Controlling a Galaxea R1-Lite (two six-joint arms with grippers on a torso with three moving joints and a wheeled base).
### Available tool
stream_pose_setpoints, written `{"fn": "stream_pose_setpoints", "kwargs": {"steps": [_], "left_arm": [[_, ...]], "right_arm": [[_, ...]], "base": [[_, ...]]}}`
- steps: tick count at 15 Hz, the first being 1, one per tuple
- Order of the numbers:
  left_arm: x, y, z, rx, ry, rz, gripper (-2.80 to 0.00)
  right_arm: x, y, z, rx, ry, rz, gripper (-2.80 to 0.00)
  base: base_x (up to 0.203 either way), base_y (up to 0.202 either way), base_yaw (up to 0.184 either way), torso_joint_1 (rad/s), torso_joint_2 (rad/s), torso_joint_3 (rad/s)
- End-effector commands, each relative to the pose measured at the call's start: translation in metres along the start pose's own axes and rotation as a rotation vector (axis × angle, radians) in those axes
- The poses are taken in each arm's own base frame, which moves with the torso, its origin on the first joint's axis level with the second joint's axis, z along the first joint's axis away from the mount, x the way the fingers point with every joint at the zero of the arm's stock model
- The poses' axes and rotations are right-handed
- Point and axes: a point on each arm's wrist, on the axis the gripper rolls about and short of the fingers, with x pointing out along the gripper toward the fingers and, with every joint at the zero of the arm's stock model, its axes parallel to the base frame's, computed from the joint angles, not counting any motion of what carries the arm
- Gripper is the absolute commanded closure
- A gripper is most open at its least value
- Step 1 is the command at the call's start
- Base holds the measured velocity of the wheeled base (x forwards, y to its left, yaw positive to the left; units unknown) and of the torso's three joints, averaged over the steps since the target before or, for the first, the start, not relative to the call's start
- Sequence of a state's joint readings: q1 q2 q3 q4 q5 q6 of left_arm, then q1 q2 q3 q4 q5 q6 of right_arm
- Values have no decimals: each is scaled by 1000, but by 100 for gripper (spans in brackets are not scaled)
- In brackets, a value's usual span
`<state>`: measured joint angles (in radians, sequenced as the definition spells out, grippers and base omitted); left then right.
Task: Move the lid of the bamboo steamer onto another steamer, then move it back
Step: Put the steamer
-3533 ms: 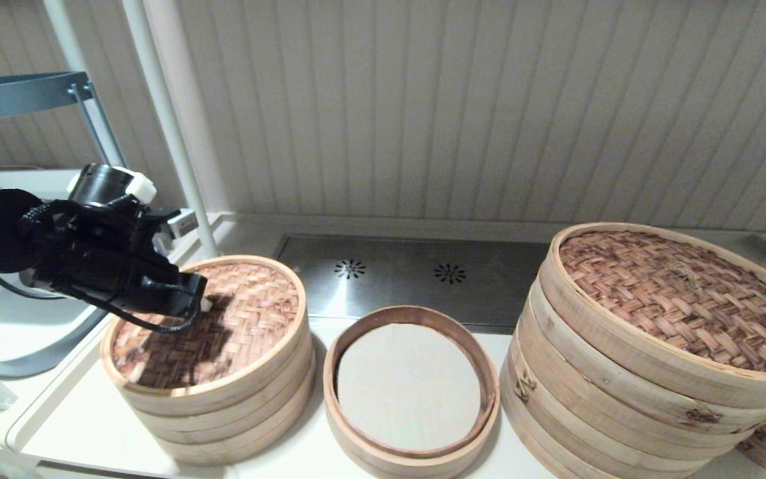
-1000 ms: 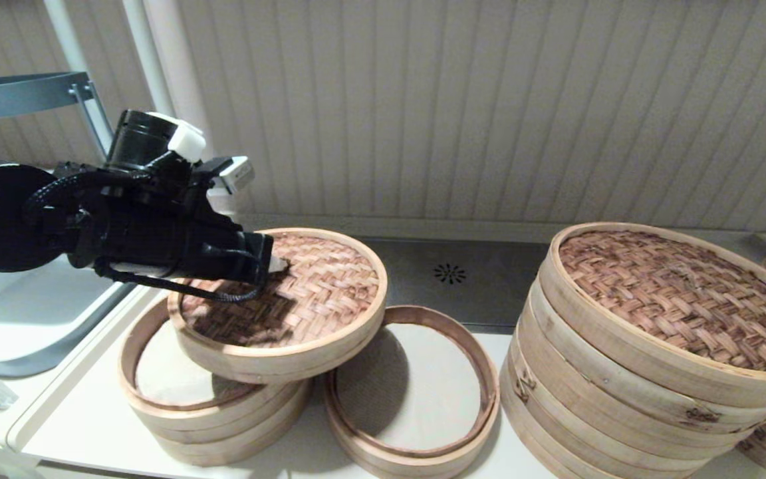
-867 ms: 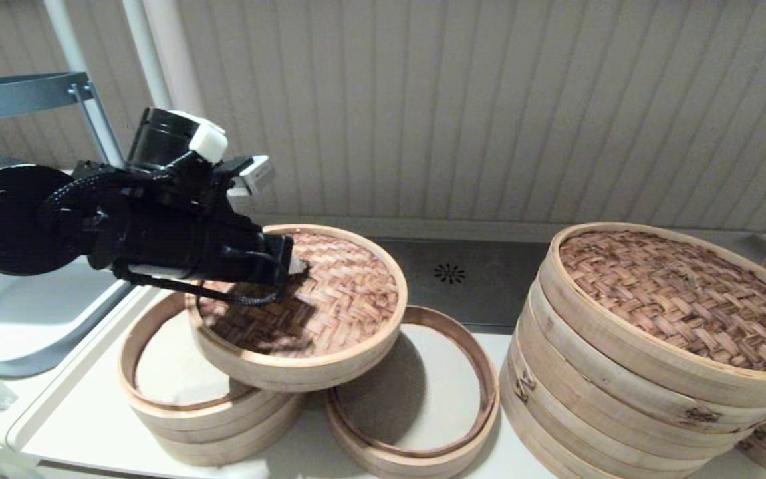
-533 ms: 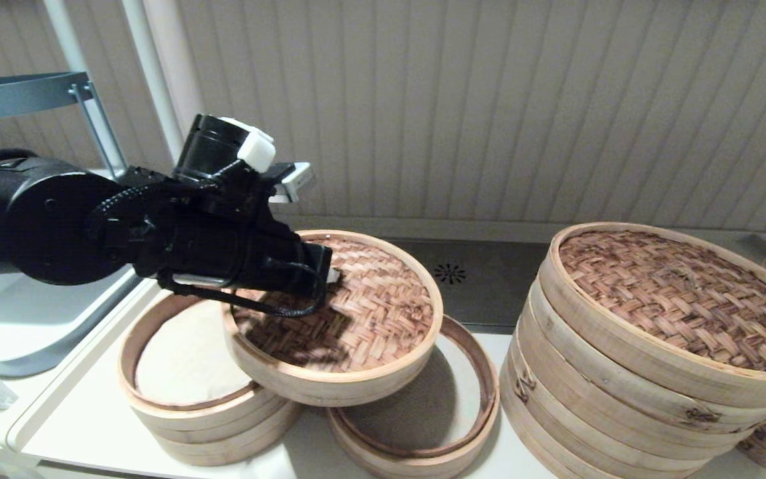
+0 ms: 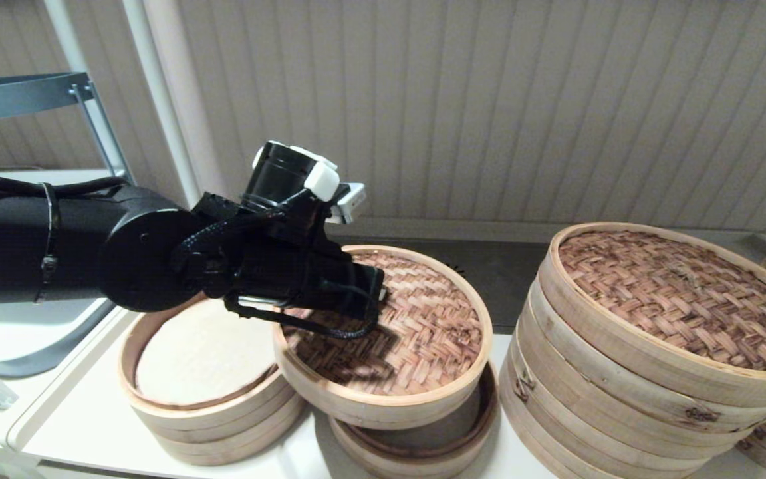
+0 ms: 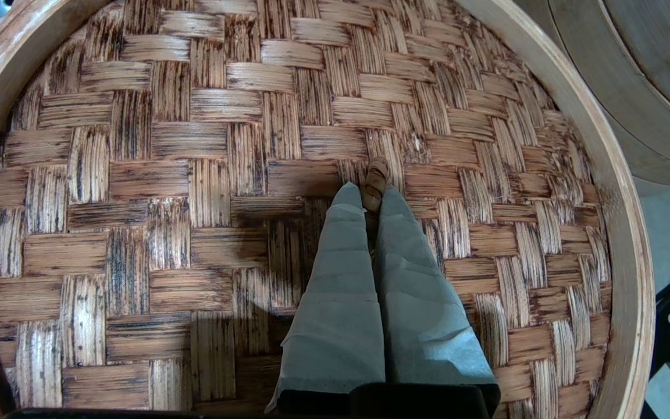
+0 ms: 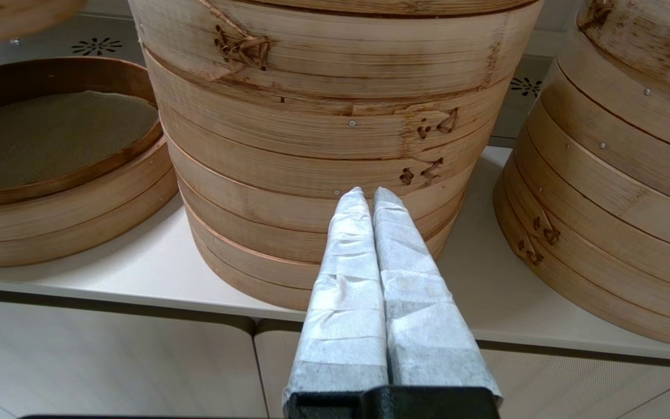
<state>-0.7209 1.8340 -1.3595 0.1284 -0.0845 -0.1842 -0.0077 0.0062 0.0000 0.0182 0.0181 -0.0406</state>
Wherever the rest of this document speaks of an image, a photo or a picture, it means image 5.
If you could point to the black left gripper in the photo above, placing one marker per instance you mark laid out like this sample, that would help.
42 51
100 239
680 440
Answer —
316 279

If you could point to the small woven bamboo lid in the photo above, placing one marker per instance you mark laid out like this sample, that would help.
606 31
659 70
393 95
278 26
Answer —
423 332

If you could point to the white cloth steamer liner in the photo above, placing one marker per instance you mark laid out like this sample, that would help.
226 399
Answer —
203 359

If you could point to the stainless steel vent plate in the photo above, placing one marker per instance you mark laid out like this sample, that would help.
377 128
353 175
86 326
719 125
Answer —
503 279

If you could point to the thick white pole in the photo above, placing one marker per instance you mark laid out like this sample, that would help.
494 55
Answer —
157 86

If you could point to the grey metal cart upright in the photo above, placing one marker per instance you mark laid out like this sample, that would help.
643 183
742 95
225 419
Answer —
107 140

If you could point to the thin white pole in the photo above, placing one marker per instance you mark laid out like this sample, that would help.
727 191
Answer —
64 33

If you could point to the grey cart tray, empty rim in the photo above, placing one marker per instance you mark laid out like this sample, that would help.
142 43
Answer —
10 96

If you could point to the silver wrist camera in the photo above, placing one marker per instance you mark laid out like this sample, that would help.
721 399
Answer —
348 199

